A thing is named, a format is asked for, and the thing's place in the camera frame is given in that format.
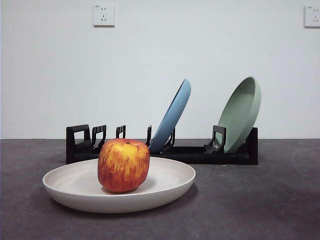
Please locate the blue plate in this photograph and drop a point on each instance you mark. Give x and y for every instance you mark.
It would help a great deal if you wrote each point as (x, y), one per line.
(173, 117)

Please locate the green plate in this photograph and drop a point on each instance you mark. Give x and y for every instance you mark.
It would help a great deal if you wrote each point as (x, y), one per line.
(240, 112)

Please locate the cream yellow plate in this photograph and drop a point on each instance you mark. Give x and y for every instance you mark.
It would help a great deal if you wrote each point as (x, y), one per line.
(75, 197)

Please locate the white wall socket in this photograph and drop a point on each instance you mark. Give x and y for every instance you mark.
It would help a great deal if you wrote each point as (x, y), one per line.
(104, 15)
(312, 16)

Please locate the black plate rack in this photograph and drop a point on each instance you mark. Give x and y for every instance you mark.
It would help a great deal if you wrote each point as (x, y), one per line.
(200, 156)

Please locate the red yellow apple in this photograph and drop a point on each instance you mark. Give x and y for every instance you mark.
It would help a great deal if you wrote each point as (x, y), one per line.
(123, 167)

